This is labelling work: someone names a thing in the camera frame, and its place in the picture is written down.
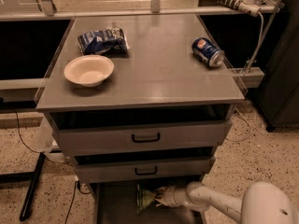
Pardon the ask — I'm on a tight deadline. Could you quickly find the white paper bowl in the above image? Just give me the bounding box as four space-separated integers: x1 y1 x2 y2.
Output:
64 55 114 87

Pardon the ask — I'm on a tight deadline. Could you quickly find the green jalapeno chip bag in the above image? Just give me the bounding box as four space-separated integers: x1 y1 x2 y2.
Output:
136 185 156 213

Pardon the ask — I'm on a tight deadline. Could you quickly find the top grey drawer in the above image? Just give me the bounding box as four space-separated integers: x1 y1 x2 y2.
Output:
53 120 232 156

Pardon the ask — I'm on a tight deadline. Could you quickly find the black floor cable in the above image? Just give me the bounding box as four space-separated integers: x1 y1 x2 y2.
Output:
10 108 73 166

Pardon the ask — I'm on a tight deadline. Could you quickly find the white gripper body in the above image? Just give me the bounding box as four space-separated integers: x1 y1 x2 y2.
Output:
164 186 189 207

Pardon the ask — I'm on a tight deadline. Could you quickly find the bottom open grey drawer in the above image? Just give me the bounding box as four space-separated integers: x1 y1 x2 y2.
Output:
91 176 206 224

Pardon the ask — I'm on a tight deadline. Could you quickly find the blue chip bag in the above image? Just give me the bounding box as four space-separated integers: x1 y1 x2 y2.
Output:
78 27 130 55

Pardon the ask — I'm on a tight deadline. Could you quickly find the grey drawer cabinet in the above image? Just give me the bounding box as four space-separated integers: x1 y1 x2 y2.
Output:
35 13 246 224

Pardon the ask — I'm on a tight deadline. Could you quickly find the white power strip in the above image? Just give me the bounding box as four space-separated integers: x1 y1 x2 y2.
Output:
216 0 261 17

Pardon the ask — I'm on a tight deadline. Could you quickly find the blue soda can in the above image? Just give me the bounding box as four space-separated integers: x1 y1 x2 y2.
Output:
192 37 225 67

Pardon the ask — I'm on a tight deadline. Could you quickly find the dark grey side cabinet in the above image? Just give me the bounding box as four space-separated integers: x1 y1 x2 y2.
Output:
253 0 299 132

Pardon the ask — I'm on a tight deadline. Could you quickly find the middle grey drawer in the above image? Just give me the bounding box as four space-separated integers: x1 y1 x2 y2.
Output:
75 156 215 183

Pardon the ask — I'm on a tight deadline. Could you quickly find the black metal table leg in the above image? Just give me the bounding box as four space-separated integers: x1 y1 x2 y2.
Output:
0 153 46 222

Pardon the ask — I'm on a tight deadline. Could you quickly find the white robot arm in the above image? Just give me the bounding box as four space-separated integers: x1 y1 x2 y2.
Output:
156 182 299 224

